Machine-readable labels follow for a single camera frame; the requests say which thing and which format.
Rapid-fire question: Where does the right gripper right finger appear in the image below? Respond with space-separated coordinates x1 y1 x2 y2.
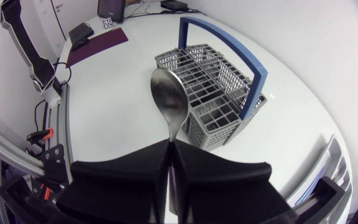
170 139 298 224

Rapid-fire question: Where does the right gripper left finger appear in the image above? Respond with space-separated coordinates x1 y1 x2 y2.
55 139 171 224

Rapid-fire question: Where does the steel spoon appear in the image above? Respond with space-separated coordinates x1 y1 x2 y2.
150 67 190 215

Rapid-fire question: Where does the grey cutlery basket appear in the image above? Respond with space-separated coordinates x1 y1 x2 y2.
154 16 269 152

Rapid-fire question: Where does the grey cutlery tray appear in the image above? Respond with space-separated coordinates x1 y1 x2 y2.
286 134 354 224

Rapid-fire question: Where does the dark mat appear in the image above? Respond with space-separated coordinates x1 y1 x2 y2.
65 27 129 68

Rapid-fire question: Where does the black computer mouse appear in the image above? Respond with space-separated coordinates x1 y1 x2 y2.
70 37 90 52

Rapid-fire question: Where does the black keyboard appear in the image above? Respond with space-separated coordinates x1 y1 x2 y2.
68 22 95 45

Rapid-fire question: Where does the black power brick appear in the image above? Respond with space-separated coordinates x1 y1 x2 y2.
160 0 189 11

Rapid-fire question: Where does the black looped cable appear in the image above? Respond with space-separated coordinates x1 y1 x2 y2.
53 57 73 86

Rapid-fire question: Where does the black power brick cable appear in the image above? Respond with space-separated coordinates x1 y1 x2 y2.
124 2 205 19

